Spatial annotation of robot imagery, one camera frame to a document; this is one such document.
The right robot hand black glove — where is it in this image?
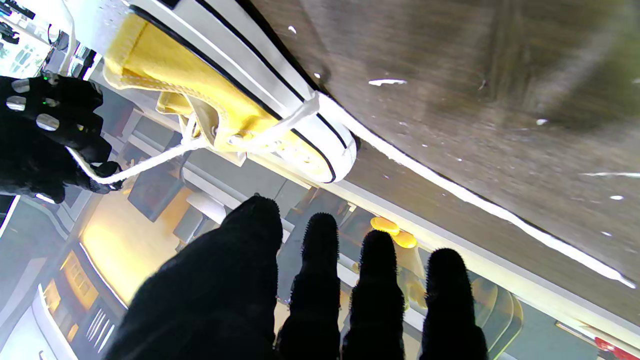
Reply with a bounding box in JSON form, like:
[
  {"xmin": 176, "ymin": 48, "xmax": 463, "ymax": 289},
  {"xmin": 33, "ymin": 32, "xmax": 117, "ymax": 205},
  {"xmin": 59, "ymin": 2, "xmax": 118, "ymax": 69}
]
[{"xmin": 0, "ymin": 75, "xmax": 121, "ymax": 204}]

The left robot hand black glove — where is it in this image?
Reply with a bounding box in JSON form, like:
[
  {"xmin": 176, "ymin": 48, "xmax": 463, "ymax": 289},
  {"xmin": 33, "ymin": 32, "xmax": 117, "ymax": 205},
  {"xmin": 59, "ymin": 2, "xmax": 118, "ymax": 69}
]
[{"xmin": 105, "ymin": 194, "xmax": 489, "ymax": 360}]

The yellow canvas sneaker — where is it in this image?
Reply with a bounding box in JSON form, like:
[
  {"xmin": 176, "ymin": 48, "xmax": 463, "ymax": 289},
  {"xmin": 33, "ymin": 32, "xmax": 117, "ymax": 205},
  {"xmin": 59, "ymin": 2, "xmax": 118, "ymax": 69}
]
[{"xmin": 102, "ymin": 0, "xmax": 359, "ymax": 184}]

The white shoelace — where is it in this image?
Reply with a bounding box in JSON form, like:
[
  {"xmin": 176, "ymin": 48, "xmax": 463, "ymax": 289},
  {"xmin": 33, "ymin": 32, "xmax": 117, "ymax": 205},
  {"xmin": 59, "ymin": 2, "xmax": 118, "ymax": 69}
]
[{"xmin": 67, "ymin": 92, "xmax": 639, "ymax": 290}]

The printed kitchen backdrop banner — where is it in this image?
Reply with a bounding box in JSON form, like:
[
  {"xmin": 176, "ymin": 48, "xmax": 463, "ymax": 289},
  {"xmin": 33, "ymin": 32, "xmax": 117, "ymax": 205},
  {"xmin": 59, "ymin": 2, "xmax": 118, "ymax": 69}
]
[{"xmin": 0, "ymin": 65, "xmax": 640, "ymax": 360}]

